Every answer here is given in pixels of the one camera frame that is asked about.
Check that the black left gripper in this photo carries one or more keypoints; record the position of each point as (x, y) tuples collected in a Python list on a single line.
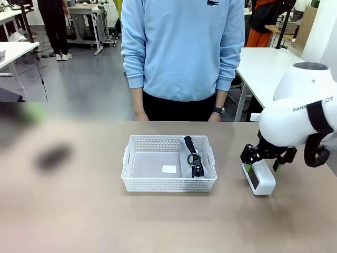
[(52, 158)]

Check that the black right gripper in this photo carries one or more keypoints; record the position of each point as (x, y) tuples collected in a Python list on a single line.
[(271, 151)]

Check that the white digital clock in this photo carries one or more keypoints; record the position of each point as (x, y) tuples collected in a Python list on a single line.
[(260, 182)]

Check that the person's left forearm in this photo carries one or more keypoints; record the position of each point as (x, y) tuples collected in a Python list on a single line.
[(220, 98)]

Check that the person's right forearm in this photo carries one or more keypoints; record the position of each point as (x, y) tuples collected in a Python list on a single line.
[(137, 101)]

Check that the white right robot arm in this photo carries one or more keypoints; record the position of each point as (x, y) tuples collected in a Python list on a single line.
[(297, 118)]

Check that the white perforated plastic basket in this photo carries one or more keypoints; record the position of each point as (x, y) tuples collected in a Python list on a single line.
[(168, 182)]

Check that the person's left hand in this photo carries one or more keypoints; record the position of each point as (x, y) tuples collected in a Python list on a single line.
[(214, 117)]

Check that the person's right hand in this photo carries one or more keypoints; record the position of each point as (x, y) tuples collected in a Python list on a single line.
[(140, 116)]

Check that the dark smartwatch on wrist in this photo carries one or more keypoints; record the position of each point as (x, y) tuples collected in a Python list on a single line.
[(219, 110)]

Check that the large white table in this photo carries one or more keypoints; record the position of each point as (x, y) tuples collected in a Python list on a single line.
[(266, 68)]

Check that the white paper label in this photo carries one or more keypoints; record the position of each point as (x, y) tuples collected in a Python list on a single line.
[(169, 169)]

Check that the small white table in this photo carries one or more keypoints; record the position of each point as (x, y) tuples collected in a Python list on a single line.
[(15, 51)]

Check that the white crumpled bag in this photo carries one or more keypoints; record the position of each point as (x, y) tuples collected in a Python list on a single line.
[(17, 37)]

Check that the wooden table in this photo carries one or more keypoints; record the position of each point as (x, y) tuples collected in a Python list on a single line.
[(281, 30)]

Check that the black vertical pole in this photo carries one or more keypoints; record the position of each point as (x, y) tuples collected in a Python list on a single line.
[(283, 26)]

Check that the person in black clothes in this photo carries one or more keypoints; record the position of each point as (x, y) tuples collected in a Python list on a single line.
[(56, 26)]

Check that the person in orange trousers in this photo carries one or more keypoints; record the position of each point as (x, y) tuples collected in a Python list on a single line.
[(260, 23)]

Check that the brown wooden panel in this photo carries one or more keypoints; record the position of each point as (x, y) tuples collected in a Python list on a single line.
[(306, 22)]

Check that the person in blue sweatshirt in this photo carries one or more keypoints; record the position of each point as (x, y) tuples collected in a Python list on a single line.
[(181, 47)]

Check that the grey metal workbench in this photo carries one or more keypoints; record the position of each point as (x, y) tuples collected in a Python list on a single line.
[(84, 15)]

